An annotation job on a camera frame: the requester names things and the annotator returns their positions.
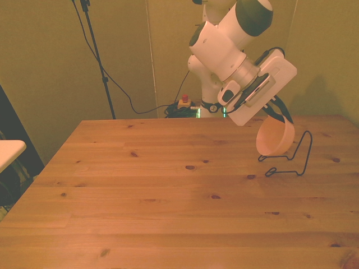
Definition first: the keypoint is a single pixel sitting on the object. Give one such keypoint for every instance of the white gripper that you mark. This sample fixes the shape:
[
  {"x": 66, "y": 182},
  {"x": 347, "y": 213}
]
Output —
[{"x": 280, "y": 71}]

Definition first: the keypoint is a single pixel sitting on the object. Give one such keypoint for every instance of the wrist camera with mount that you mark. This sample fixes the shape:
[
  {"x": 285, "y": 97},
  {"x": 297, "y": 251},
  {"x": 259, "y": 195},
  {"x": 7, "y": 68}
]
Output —
[{"x": 253, "y": 91}]

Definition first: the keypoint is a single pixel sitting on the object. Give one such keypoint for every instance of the red emergency stop button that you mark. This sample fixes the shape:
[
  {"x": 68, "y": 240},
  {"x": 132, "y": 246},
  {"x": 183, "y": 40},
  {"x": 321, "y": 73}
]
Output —
[{"x": 185, "y": 101}]

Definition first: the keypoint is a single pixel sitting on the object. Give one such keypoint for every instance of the black tripod stand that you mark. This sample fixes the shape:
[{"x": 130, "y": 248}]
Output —
[{"x": 96, "y": 56}]

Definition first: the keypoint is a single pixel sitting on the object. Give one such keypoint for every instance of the peach plastic bowl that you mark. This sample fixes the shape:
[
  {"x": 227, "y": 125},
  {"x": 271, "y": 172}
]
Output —
[{"x": 273, "y": 138}]

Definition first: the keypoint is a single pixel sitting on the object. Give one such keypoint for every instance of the white side table top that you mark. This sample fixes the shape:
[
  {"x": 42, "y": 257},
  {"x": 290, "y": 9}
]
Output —
[{"x": 9, "y": 151}]

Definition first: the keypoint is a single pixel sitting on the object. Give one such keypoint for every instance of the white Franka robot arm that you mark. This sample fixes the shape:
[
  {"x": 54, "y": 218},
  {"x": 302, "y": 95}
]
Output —
[{"x": 224, "y": 53}]

